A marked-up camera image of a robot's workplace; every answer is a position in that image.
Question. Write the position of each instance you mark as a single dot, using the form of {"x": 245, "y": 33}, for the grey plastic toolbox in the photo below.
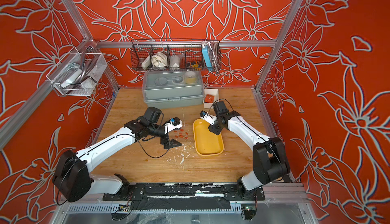
{"x": 167, "y": 89}

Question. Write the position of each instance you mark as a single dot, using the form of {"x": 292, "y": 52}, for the blue box in basket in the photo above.
{"x": 206, "y": 57}

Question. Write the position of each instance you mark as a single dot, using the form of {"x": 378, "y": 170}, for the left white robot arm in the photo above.
{"x": 73, "y": 176}

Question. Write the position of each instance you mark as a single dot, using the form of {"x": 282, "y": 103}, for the yellow tape roll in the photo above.
{"x": 190, "y": 77}

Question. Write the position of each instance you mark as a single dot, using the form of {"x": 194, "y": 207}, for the black wire wall basket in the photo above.
{"x": 183, "y": 54}

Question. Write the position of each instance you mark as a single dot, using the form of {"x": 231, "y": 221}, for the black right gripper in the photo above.
{"x": 212, "y": 128}

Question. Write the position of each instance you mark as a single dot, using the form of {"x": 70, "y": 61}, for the white square plastic bin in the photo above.
{"x": 210, "y": 91}

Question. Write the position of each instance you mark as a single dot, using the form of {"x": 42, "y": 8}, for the white cloth in basket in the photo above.
{"x": 159, "y": 60}

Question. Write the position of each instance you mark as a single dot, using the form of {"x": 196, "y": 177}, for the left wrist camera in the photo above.
{"x": 173, "y": 124}

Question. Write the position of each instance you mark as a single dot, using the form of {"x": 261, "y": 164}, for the yellow plastic storage box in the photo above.
{"x": 207, "y": 144}

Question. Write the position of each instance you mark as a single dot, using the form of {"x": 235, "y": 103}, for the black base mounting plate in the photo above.
{"x": 225, "y": 191}

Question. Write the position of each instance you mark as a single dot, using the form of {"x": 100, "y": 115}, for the orange plug adapter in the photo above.
{"x": 209, "y": 98}

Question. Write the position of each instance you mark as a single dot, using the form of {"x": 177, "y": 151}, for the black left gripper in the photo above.
{"x": 169, "y": 144}

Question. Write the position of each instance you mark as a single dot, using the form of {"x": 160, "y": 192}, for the clear acrylic wall box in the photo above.
{"x": 77, "y": 73}

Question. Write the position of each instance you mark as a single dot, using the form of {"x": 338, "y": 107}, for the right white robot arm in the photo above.
{"x": 269, "y": 159}

